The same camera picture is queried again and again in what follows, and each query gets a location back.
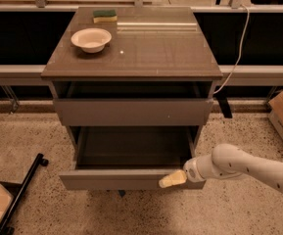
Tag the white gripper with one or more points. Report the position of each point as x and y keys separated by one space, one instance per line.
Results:
x=191 y=171

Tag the grey drawer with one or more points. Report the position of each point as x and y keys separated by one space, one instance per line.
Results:
x=136 y=103
x=129 y=158

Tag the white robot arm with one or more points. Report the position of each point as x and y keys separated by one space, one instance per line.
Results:
x=227 y=161

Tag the grey drawer cabinet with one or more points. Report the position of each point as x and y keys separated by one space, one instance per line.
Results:
x=148 y=44

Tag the grey top drawer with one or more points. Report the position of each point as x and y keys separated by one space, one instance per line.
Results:
x=136 y=103

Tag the blue floor tape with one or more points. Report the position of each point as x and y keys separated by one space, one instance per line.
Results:
x=121 y=193

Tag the white bowl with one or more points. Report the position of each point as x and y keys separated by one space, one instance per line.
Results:
x=91 y=40

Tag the green yellow sponge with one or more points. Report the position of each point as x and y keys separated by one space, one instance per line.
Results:
x=104 y=16

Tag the black stand leg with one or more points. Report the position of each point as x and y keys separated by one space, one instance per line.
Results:
x=17 y=191

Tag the black bracket right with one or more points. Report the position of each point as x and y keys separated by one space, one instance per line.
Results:
x=221 y=98

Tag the metal rail barrier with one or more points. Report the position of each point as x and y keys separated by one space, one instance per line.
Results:
x=30 y=75

